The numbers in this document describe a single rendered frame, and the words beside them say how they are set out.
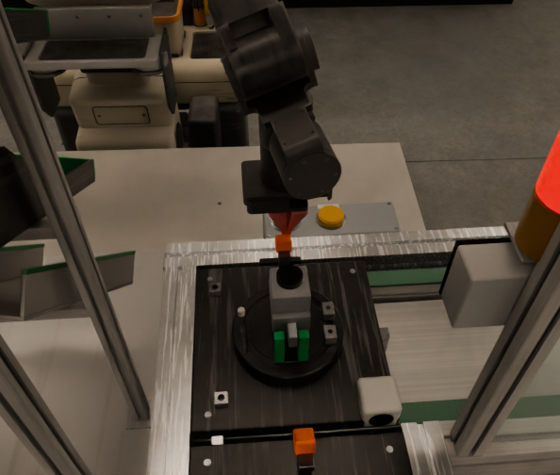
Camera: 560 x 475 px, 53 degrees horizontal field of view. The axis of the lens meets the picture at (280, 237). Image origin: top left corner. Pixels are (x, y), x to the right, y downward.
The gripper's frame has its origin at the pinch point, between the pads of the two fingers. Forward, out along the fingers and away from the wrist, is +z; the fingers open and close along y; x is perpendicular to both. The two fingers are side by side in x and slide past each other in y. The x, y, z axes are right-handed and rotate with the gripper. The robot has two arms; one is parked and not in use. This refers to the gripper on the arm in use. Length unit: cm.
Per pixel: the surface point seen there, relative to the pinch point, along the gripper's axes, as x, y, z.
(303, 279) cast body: -10.2, 1.0, -2.5
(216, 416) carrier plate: -20.2, -9.9, 8.9
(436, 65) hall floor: 215, 100, 108
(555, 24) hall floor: 254, 183, 109
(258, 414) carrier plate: -20.4, -5.0, 8.9
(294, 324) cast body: -13.5, -0.2, 1.5
